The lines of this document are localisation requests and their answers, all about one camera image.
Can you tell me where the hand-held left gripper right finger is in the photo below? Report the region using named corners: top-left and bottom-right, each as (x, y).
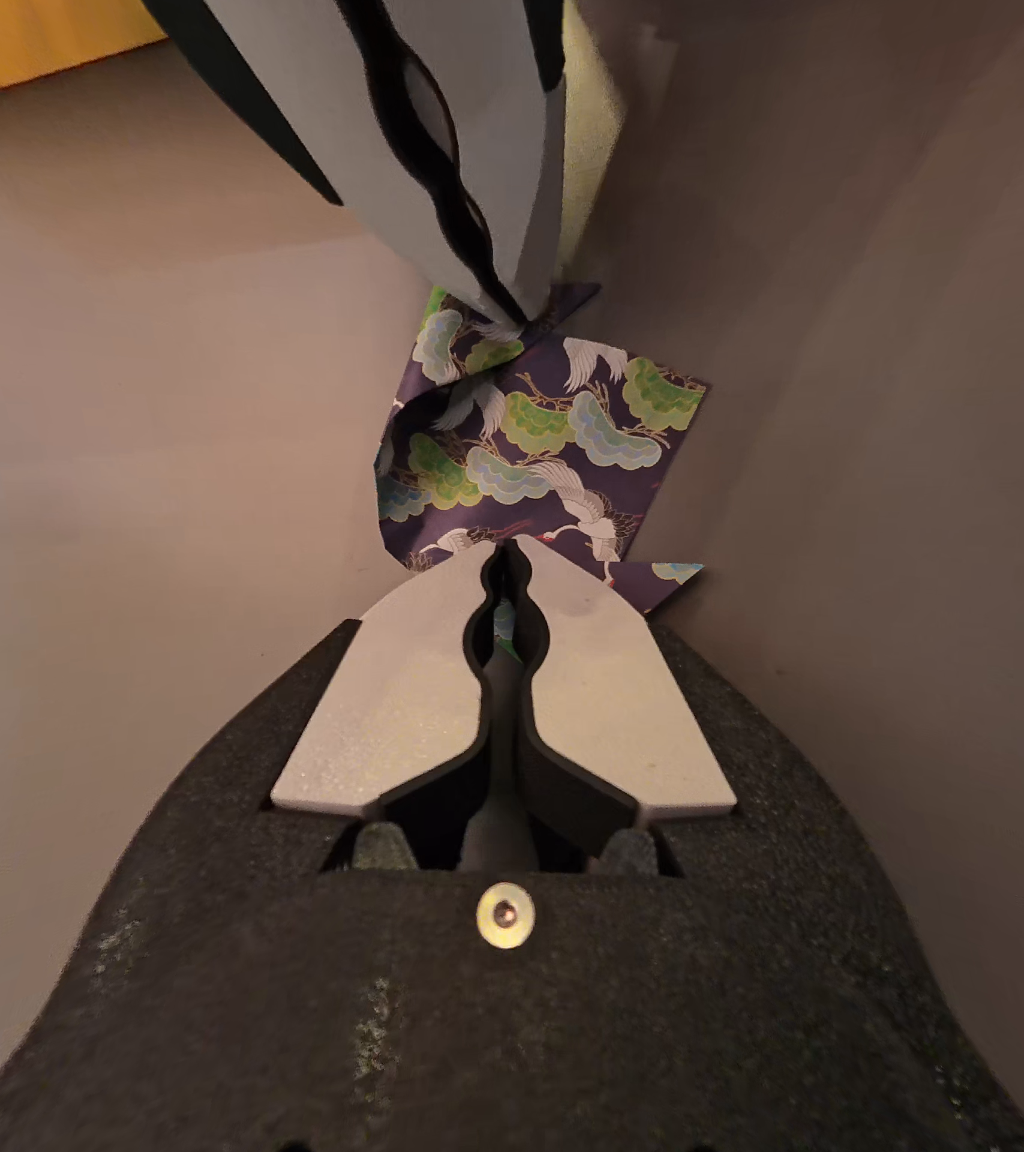
top-left (510, 535), bottom-right (740, 871)

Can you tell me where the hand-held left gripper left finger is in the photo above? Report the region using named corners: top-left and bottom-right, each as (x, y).
top-left (271, 540), bottom-right (508, 871)

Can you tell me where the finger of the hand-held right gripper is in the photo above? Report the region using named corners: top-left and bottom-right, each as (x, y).
top-left (386, 0), bottom-right (627, 322)
top-left (204, 0), bottom-right (524, 323)

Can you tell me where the crane and cloud patterned paper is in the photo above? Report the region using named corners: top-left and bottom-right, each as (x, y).
top-left (374, 281), bottom-right (709, 651)

